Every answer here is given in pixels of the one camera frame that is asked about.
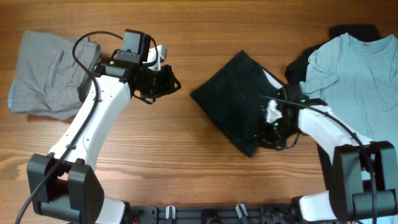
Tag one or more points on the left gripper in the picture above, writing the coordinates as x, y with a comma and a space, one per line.
168, 85

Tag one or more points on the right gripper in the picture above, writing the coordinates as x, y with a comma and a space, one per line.
263, 135

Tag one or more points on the black shorts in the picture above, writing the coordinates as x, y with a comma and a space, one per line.
235, 99

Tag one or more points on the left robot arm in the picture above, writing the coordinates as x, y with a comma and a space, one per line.
63, 183

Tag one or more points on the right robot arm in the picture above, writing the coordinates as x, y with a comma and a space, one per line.
361, 173

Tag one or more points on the light blue t-shirt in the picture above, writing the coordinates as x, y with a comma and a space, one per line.
358, 81

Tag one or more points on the folded grey shorts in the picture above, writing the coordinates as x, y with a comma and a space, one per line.
48, 81

